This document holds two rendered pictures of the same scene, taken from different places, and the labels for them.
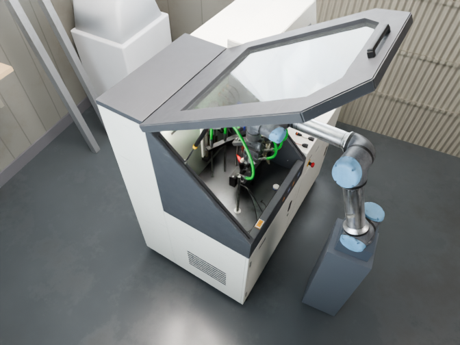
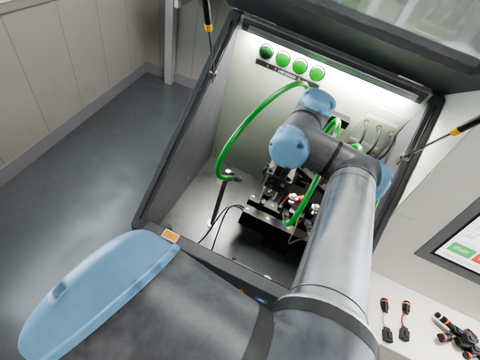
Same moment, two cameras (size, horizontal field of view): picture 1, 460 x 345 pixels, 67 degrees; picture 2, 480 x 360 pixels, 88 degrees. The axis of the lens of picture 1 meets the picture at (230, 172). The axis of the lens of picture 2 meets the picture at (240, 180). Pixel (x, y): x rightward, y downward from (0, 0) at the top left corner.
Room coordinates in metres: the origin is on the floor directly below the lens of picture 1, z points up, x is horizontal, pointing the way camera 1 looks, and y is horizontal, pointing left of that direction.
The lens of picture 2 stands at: (0.94, -0.54, 1.69)
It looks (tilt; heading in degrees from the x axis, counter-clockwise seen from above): 47 degrees down; 66
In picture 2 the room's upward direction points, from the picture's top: 21 degrees clockwise
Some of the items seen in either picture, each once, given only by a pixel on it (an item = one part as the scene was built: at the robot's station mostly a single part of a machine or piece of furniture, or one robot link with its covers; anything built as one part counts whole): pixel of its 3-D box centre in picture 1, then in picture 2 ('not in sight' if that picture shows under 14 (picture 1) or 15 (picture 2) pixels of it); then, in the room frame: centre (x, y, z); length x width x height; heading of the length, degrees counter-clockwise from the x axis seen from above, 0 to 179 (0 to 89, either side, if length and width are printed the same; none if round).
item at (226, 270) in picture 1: (233, 224); not in sight; (1.28, -0.04, 0.39); 0.70 x 0.58 x 0.79; 150
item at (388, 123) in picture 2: not in sight; (361, 148); (1.60, 0.04, 1.20); 0.13 x 0.03 x 0.31; 150
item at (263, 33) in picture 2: not in sight; (330, 61); (1.40, 0.16, 1.43); 0.54 x 0.03 x 0.02; 150
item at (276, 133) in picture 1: (274, 129); (302, 143); (1.19, -0.20, 1.41); 0.11 x 0.11 x 0.08; 52
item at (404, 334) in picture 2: not in sight; (406, 319); (1.65, -0.47, 0.99); 0.12 x 0.02 x 0.02; 50
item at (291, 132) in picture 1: (312, 116); (450, 341); (1.79, -0.54, 0.96); 0.70 x 0.22 x 0.03; 150
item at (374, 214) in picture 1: (368, 217); not in sight; (0.94, -0.70, 1.07); 0.13 x 0.12 x 0.14; 142
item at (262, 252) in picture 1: (270, 240); not in sight; (1.13, -0.28, 0.44); 0.65 x 0.02 x 0.68; 150
